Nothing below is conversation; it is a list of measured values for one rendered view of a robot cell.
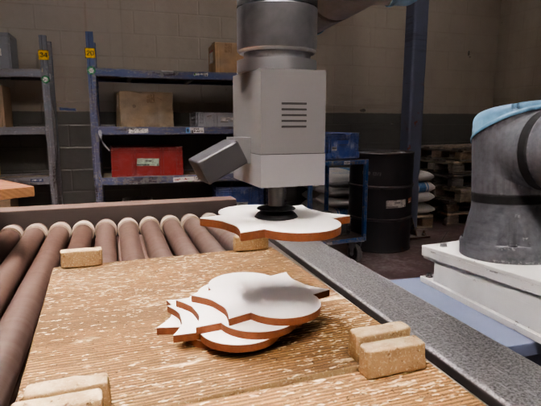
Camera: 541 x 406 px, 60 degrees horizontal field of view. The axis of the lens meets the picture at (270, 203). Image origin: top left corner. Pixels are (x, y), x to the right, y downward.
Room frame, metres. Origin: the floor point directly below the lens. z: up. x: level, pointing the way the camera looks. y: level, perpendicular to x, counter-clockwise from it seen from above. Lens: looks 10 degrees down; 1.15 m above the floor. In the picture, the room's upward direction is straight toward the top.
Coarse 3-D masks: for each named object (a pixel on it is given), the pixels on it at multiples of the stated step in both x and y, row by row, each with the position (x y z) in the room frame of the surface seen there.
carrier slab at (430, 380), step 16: (432, 368) 0.39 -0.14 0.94; (304, 384) 0.36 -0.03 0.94; (320, 384) 0.36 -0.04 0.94; (336, 384) 0.36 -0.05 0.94; (352, 384) 0.36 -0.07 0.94; (368, 384) 0.36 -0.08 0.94; (384, 384) 0.36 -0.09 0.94; (400, 384) 0.36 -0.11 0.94; (416, 384) 0.36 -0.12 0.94; (432, 384) 0.36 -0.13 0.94; (448, 384) 0.36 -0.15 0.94; (208, 400) 0.34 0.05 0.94; (224, 400) 0.34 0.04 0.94; (240, 400) 0.34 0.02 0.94; (256, 400) 0.34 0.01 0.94; (272, 400) 0.34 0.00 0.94; (288, 400) 0.34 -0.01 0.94; (304, 400) 0.34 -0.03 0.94; (320, 400) 0.34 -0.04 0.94; (336, 400) 0.34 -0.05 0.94; (352, 400) 0.34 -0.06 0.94; (368, 400) 0.34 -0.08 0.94; (384, 400) 0.34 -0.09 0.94; (400, 400) 0.34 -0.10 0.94; (416, 400) 0.34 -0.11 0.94; (432, 400) 0.34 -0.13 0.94; (448, 400) 0.34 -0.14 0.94; (464, 400) 0.34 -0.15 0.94
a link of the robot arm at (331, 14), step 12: (324, 0) 0.53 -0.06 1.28; (336, 0) 0.52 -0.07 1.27; (348, 0) 0.49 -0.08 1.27; (360, 0) 0.49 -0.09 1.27; (372, 0) 0.49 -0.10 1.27; (384, 0) 0.49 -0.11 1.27; (396, 0) 0.49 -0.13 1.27; (408, 0) 0.50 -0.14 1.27; (324, 12) 0.55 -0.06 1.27; (336, 12) 0.54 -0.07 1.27; (348, 12) 0.53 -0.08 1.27
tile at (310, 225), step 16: (224, 208) 0.50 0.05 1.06; (240, 208) 0.50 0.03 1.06; (256, 208) 0.50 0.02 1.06; (304, 208) 0.51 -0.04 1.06; (208, 224) 0.45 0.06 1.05; (224, 224) 0.44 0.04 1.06; (240, 224) 0.42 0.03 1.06; (256, 224) 0.42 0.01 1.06; (272, 224) 0.42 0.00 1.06; (288, 224) 0.42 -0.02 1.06; (304, 224) 0.42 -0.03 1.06; (320, 224) 0.42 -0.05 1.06; (336, 224) 0.42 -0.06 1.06; (288, 240) 0.39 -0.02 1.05; (304, 240) 0.39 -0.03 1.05; (320, 240) 0.40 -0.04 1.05
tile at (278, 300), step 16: (240, 272) 0.55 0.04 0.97; (224, 288) 0.50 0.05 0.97; (240, 288) 0.50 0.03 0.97; (256, 288) 0.50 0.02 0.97; (272, 288) 0.50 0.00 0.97; (288, 288) 0.50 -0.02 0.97; (304, 288) 0.50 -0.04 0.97; (320, 288) 0.50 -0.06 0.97; (208, 304) 0.47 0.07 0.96; (224, 304) 0.45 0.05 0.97; (240, 304) 0.45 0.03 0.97; (256, 304) 0.45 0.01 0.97; (272, 304) 0.45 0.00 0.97; (288, 304) 0.45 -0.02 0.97; (304, 304) 0.45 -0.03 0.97; (320, 304) 0.45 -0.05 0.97; (240, 320) 0.42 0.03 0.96; (256, 320) 0.43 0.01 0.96; (272, 320) 0.42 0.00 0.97; (288, 320) 0.42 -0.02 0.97; (304, 320) 0.42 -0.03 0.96
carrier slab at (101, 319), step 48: (48, 288) 0.59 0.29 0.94; (96, 288) 0.59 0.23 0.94; (144, 288) 0.59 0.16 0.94; (192, 288) 0.59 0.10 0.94; (48, 336) 0.45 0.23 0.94; (96, 336) 0.45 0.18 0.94; (144, 336) 0.45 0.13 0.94; (288, 336) 0.45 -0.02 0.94; (336, 336) 0.45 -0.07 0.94; (144, 384) 0.36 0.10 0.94; (192, 384) 0.36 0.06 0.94; (240, 384) 0.36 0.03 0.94; (288, 384) 0.37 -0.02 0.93
